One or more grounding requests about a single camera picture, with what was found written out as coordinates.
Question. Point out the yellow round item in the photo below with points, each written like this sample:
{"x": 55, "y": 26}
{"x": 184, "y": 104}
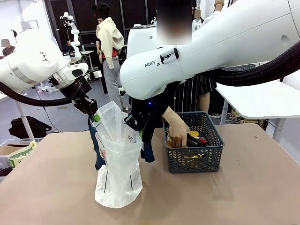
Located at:
{"x": 194, "y": 134}

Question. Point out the brown yellow snack package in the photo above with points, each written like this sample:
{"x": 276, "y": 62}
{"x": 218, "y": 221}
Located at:
{"x": 173, "y": 143}

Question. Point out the red black hand tool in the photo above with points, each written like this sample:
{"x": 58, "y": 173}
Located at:
{"x": 198, "y": 140}

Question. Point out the green printed paper sack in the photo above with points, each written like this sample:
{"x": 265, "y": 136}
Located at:
{"x": 21, "y": 153}

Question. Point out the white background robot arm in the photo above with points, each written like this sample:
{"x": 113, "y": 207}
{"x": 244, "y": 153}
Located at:
{"x": 71, "y": 32}

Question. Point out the white table with pole leg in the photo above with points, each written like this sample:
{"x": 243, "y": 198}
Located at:
{"x": 24, "y": 117}

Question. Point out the gray plastic lattice basket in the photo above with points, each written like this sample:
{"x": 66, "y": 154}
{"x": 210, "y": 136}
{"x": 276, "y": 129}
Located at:
{"x": 194, "y": 161}

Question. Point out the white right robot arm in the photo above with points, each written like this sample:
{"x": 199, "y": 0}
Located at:
{"x": 211, "y": 44}

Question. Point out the mannequin with cream jacket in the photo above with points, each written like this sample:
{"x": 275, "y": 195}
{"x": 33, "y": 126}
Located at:
{"x": 110, "y": 54}

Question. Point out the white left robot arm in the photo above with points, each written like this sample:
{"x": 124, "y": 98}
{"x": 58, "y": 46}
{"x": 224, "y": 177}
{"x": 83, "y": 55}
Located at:
{"x": 32, "y": 61}

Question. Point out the translucent printed shopping bag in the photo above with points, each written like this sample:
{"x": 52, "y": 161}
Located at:
{"x": 119, "y": 164}

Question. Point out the person's left forearm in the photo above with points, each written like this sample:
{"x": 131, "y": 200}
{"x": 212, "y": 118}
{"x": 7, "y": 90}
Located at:
{"x": 204, "y": 102}

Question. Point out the black duffel bag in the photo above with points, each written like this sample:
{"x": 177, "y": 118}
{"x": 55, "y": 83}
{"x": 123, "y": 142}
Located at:
{"x": 28, "y": 126}

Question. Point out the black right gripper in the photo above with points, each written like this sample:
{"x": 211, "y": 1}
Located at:
{"x": 143, "y": 112}

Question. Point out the person in striped shirt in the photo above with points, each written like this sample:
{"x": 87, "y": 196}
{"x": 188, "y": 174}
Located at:
{"x": 194, "y": 91}

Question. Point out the seated person in brown shirt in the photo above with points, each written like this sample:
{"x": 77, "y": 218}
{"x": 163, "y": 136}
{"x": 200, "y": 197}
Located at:
{"x": 8, "y": 49}

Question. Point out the person's right hand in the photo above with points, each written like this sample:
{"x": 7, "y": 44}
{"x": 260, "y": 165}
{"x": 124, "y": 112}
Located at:
{"x": 178, "y": 129}

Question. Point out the white side table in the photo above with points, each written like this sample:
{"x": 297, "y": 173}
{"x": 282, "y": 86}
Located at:
{"x": 262, "y": 100}

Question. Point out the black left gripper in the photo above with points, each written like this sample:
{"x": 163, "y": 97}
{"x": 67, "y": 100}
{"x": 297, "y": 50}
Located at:
{"x": 77, "y": 91}

